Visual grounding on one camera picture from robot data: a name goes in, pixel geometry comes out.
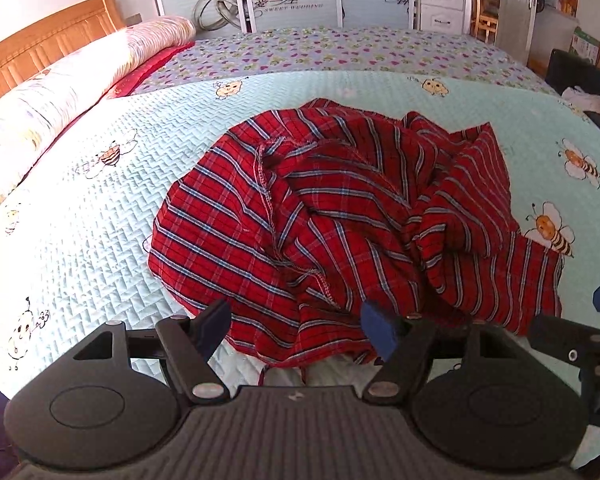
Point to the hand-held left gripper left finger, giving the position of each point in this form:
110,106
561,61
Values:
212,332

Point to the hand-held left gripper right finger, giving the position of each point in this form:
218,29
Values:
380,330

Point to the red plaid shirt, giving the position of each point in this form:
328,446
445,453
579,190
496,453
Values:
330,210

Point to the bee print quilt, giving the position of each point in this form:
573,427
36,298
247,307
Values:
105,240

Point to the white cloth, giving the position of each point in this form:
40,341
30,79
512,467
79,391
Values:
585,102

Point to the black chair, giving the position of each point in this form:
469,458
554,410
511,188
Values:
565,67

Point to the green cardboard box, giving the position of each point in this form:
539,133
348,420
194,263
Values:
582,45

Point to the red cloth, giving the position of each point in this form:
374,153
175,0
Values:
145,72

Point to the rolled floral duvet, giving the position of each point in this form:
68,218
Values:
55,100

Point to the frog print blanket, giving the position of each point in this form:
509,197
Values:
355,50

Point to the white door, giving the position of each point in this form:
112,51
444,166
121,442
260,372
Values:
517,15

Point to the wooden chair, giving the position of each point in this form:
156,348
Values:
486,22

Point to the white drawer cabinet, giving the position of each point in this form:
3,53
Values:
442,5

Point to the wooden headboard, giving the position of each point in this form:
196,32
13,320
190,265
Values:
40,45

